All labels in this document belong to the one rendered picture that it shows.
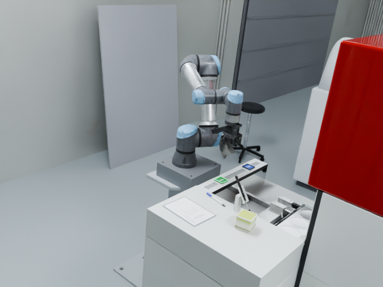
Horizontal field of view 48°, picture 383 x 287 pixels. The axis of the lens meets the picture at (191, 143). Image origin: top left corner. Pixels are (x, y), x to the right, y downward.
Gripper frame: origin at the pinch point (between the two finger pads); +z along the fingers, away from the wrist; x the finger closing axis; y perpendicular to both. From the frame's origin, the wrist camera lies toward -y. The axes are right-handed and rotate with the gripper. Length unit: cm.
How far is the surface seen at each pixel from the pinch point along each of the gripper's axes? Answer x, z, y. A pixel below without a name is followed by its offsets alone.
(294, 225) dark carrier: 2.4, 20.8, 45.2
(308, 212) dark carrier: 19, 21, 44
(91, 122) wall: 84, 73, -228
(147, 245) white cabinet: -50, 34, -2
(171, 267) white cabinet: -50, 37, 14
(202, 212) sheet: -32.8, 13.9, 14.8
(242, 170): 20.5, 15.1, 0.5
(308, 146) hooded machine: 204, 63, -41
